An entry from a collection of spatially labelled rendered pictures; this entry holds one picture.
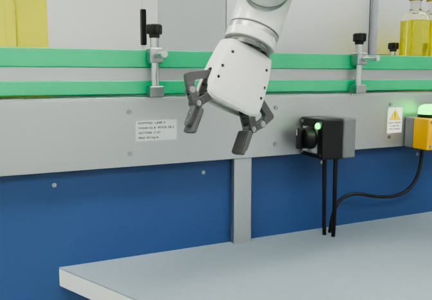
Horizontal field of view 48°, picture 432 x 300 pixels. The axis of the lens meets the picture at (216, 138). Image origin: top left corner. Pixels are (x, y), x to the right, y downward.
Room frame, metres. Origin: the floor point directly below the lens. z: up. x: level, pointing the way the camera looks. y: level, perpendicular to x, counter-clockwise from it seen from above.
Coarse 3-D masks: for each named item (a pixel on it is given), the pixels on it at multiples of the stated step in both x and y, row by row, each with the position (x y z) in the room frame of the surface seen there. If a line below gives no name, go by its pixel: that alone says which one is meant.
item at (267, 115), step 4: (264, 100) 0.79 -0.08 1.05; (264, 104) 0.79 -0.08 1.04; (264, 108) 0.79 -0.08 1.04; (268, 108) 0.79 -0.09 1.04; (260, 112) 0.80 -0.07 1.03; (264, 112) 0.79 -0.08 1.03; (268, 112) 0.79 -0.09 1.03; (272, 112) 0.80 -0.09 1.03; (264, 116) 0.79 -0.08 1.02; (268, 116) 0.79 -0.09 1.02; (272, 116) 0.79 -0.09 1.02; (260, 120) 0.79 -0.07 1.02; (264, 120) 0.79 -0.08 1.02; (268, 120) 0.79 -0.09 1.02
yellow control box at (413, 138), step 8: (408, 120) 1.11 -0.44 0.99; (416, 120) 1.09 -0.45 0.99; (424, 120) 1.06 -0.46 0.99; (408, 128) 1.11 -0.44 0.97; (416, 128) 1.09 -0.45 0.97; (424, 128) 1.06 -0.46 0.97; (408, 136) 1.10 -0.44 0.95; (416, 136) 1.08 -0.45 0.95; (424, 136) 1.06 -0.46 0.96; (408, 144) 1.10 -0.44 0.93; (416, 144) 1.08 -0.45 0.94; (424, 144) 1.06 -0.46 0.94
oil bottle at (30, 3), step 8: (16, 0) 0.91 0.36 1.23; (24, 0) 0.91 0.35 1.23; (32, 0) 0.92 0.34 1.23; (40, 0) 0.92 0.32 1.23; (16, 8) 0.91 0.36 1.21; (24, 8) 0.91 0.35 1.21; (32, 8) 0.92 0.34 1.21; (40, 8) 0.92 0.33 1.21; (16, 16) 0.91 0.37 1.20; (24, 16) 0.91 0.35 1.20; (32, 16) 0.92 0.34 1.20; (40, 16) 0.92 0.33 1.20; (16, 24) 0.91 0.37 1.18; (24, 24) 0.91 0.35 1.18; (32, 24) 0.92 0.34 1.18; (40, 24) 0.92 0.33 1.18; (16, 32) 0.91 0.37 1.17; (24, 32) 0.91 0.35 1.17; (32, 32) 0.92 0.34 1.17; (40, 32) 0.92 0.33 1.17; (16, 40) 0.91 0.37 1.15; (24, 40) 0.91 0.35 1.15; (32, 40) 0.92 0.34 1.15; (40, 40) 0.92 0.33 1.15
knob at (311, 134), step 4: (296, 128) 0.96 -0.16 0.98; (300, 128) 0.95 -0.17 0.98; (304, 128) 0.95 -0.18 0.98; (308, 128) 0.96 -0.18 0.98; (312, 128) 0.96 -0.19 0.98; (296, 132) 0.95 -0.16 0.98; (300, 132) 0.95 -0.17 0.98; (304, 132) 0.95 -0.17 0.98; (308, 132) 0.95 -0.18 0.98; (312, 132) 0.95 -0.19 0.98; (296, 136) 0.95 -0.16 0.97; (300, 136) 0.95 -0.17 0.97; (304, 136) 0.95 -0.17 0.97; (308, 136) 0.94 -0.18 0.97; (312, 136) 0.94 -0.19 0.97; (316, 136) 0.95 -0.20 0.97; (296, 140) 0.95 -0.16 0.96; (300, 140) 0.95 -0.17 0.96; (304, 140) 0.95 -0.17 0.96; (308, 140) 0.94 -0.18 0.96; (312, 140) 0.94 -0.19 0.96; (316, 140) 0.95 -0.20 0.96; (296, 144) 0.95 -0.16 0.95; (300, 144) 0.95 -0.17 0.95; (304, 144) 0.95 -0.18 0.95; (308, 144) 0.94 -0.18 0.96; (312, 144) 0.95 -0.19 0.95; (300, 148) 0.95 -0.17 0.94; (308, 148) 0.96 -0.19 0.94
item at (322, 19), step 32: (160, 0) 1.79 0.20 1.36; (192, 0) 1.49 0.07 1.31; (224, 0) 1.28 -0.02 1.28; (320, 0) 1.39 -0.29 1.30; (352, 0) 1.43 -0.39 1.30; (192, 32) 1.49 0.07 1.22; (224, 32) 1.28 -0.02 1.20; (288, 32) 1.35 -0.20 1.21; (320, 32) 1.39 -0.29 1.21; (352, 32) 1.43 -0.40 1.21
